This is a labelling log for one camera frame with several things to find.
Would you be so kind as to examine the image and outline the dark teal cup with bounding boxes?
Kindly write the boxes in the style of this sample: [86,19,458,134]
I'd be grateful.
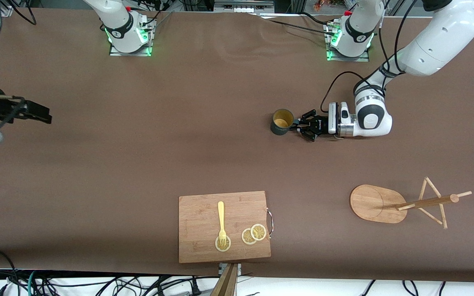
[270,109,301,136]

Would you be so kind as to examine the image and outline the wooden cup rack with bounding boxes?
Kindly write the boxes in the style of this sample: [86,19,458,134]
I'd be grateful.
[350,177,473,229]

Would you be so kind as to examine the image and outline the brown table cover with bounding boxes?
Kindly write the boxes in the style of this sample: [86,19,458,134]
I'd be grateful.
[0,7,474,284]

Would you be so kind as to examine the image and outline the orange toy items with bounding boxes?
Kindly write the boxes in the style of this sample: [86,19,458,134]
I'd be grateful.
[313,0,344,11]

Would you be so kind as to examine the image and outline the yellow plastic fork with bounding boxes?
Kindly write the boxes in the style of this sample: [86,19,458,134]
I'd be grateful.
[218,201,227,249]

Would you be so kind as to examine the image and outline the grey power strip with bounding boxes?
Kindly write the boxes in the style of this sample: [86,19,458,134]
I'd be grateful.
[214,0,274,13]

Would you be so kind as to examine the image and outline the wooden cutting board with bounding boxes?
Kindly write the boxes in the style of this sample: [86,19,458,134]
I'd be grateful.
[179,190,272,264]

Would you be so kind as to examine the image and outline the wooden beam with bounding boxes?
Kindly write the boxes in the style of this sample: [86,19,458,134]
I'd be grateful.
[210,263,238,296]

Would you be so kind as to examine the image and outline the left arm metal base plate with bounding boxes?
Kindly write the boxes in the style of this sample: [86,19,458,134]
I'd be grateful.
[325,23,370,62]

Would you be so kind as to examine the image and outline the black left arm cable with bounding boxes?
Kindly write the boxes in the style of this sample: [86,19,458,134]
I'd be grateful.
[321,0,418,113]

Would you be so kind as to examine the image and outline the long black table cable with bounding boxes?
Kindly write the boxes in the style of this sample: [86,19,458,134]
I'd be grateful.
[258,12,338,37]

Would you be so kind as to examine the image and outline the aluminium frame post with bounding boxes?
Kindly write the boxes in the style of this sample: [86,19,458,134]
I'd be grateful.
[0,0,32,17]

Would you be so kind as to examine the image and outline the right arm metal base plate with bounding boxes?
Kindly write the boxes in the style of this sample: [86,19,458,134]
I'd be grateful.
[109,18,156,57]

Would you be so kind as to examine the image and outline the metal bracket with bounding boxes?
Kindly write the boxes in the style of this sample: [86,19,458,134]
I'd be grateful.
[218,263,242,276]

